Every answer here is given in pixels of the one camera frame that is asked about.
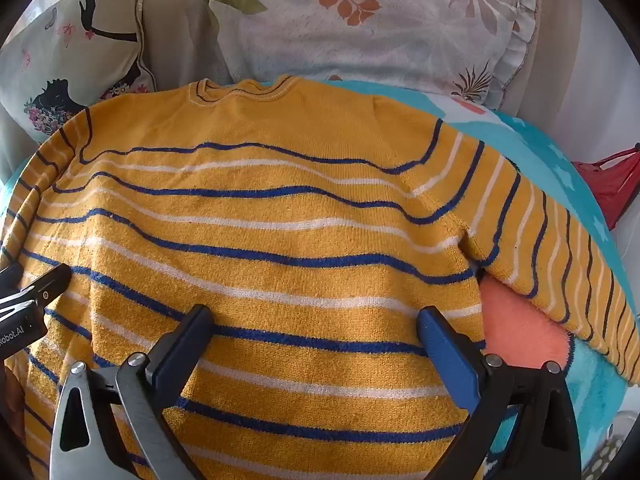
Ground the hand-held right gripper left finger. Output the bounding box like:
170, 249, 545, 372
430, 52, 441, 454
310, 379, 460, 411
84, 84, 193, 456
51, 304, 215, 480

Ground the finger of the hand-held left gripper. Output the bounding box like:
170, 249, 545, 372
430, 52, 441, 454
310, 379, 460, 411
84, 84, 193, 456
0, 264, 73, 314
0, 263, 24, 292

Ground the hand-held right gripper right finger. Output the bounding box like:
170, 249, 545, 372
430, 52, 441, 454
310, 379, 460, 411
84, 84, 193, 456
416, 306, 584, 480

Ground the yellow striped knit sweater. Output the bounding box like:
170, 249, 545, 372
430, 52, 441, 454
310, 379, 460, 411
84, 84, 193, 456
0, 74, 640, 480

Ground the teal printed fleece blanket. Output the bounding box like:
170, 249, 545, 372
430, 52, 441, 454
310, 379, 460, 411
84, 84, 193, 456
0, 79, 638, 480

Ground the white figure print pillow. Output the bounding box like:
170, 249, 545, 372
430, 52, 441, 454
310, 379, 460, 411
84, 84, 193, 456
0, 0, 160, 145

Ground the red fabric item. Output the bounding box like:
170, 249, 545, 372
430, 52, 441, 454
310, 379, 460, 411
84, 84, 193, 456
571, 143, 640, 232

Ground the white leaf print pillow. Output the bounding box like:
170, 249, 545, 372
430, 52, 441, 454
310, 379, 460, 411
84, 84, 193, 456
187, 0, 545, 112

